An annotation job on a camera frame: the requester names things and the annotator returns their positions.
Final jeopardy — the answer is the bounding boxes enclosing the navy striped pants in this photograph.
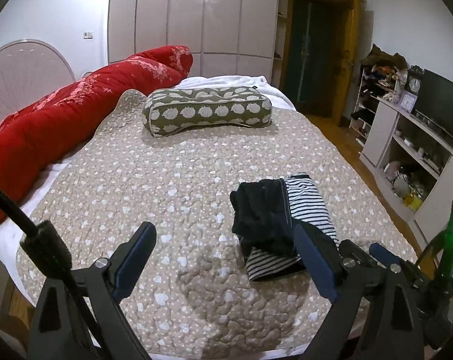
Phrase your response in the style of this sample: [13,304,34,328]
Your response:
[230,173,340,282]

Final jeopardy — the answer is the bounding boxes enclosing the white tv cabinet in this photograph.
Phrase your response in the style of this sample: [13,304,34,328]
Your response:
[360,99,453,248]

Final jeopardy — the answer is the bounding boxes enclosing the beige dotted quilt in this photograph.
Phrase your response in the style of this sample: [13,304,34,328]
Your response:
[31,90,416,359]

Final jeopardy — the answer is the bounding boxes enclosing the black television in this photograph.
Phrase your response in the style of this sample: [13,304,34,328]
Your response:
[414,70,453,138]

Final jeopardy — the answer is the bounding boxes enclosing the red plush blanket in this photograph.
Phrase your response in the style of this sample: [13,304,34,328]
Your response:
[0,46,193,203]

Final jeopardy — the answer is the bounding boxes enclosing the black alarm clock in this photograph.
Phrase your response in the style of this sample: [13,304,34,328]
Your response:
[405,65,424,95]

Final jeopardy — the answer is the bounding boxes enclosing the cluttered shoe rack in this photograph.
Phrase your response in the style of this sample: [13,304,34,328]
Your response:
[349,44,409,148]

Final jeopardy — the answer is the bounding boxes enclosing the olive polka dot pillow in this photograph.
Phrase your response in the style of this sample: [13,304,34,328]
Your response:
[142,86,273,137]

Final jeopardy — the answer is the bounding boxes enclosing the dark wooden door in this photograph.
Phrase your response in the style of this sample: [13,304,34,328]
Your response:
[280,0,361,124]

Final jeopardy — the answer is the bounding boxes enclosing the round pink headboard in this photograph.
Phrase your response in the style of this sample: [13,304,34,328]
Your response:
[0,39,75,123]

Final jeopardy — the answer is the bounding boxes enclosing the white bed sheet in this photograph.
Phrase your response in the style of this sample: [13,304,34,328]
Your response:
[174,76,296,111]

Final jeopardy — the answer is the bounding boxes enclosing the white wardrobe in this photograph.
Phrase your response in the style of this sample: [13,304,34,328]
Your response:
[107,0,279,79]

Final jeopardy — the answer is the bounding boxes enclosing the black cable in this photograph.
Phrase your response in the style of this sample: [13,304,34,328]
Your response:
[0,178,104,360]

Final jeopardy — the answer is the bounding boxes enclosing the purple picture frame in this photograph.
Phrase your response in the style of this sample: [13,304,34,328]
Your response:
[398,90,418,113]

